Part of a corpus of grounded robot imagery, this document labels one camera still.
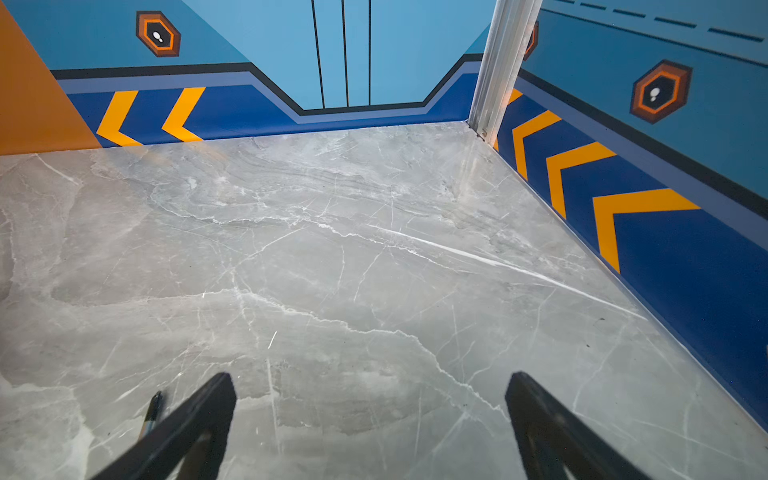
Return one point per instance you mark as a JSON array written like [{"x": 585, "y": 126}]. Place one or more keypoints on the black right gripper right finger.
[{"x": 553, "y": 443}]

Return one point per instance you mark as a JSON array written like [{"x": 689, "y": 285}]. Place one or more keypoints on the aluminium corner post right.
[{"x": 510, "y": 30}]

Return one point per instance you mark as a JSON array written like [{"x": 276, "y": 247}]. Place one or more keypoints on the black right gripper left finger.
[{"x": 191, "y": 442}]

